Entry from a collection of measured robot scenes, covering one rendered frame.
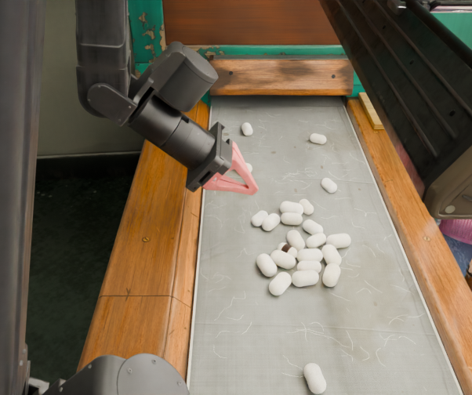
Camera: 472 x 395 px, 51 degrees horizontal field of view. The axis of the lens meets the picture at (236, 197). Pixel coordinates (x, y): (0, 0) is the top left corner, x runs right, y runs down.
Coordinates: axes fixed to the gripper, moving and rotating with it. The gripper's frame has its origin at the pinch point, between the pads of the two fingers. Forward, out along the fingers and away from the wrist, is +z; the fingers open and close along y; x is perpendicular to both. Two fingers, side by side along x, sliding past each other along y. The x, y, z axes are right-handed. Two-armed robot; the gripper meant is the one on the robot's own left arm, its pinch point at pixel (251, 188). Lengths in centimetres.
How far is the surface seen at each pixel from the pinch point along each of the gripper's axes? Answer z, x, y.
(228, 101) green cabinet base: 1.9, 8.3, 45.2
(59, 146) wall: -16, 101, 124
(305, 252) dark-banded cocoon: 9.2, -0.7, -7.7
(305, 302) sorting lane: 10.0, 1.2, -15.0
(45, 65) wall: -38, 72, 124
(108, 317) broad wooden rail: -9.9, 15.2, -19.5
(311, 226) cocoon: 10.7, -1.5, -1.6
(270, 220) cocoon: 6.0, 2.3, -0.4
